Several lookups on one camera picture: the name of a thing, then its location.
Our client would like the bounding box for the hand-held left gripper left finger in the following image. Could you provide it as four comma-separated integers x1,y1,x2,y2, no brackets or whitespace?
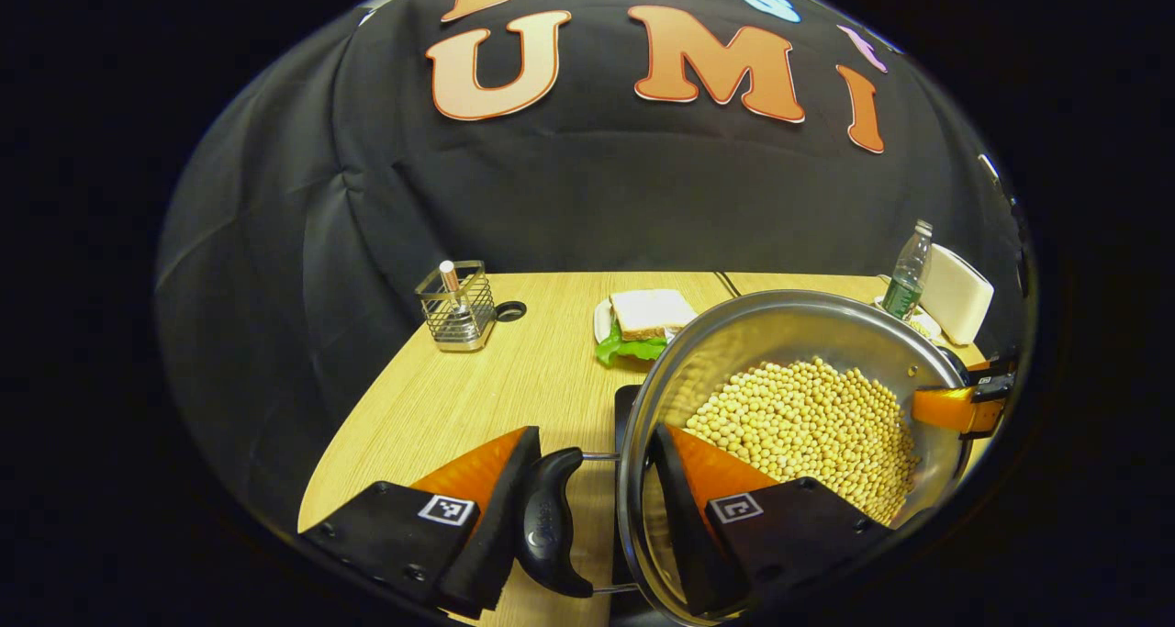
298,425,543,621

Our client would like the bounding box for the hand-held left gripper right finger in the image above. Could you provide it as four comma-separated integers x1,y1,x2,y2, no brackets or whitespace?
648,423,896,617

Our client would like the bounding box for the black induction cooktop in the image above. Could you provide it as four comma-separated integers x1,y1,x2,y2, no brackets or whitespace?
610,385,666,627

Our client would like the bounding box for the pile of yellow soybeans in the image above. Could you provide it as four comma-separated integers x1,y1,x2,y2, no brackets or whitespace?
684,356,922,527

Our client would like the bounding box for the steel pot with black handles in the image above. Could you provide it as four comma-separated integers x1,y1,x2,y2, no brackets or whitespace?
514,289,974,626

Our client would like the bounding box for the white divided grain dish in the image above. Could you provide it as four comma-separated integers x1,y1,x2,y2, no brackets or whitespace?
872,297,943,340

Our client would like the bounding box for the white toaster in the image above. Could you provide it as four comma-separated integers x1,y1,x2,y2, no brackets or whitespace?
918,243,995,346

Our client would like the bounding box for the clear plastic water bottle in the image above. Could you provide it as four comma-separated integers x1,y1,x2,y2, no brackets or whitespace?
881,220,934,321

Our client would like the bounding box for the sandwich with lettuce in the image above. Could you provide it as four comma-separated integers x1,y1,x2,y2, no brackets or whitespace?
595,288,699,367

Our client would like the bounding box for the wire metal holder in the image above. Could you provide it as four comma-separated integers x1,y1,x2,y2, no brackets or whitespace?
415,260,498,353

